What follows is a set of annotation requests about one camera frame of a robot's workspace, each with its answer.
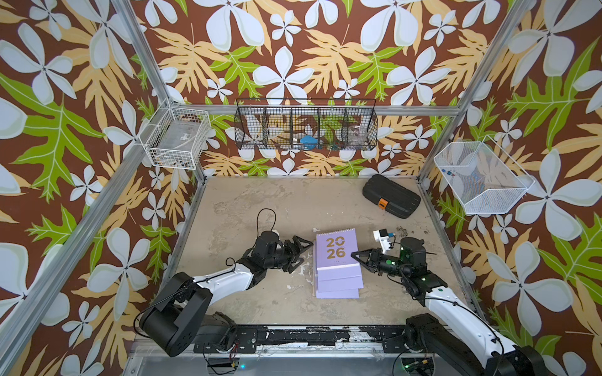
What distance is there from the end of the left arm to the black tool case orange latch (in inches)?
19.5

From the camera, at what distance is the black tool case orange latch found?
1.04m

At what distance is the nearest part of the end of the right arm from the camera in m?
0.61

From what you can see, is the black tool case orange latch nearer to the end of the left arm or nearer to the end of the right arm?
the end of the right arm

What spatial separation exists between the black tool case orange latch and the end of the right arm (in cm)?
36

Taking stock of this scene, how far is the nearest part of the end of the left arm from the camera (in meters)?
0.67
